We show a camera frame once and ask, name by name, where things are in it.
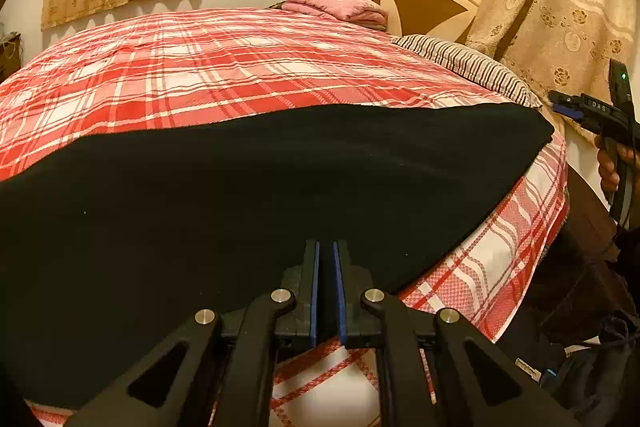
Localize person's right hand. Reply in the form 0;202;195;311
594;134;640;194

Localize dark cloth bag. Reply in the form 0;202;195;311
540;317;640;427

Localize brown wooden dresser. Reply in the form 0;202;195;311
0;32;23;80

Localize black pants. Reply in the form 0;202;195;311
0;103;555;410

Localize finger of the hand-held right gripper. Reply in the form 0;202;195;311
548;90;584;120

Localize striped pillow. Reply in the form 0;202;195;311
392;34;543;108

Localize red plaid bedsheet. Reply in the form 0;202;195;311
0;7;571;427

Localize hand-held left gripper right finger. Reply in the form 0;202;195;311
332;239;581;427

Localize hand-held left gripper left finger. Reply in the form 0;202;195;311
65;239;321;427

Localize pink folded pillow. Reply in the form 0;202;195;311
281;0;390;30

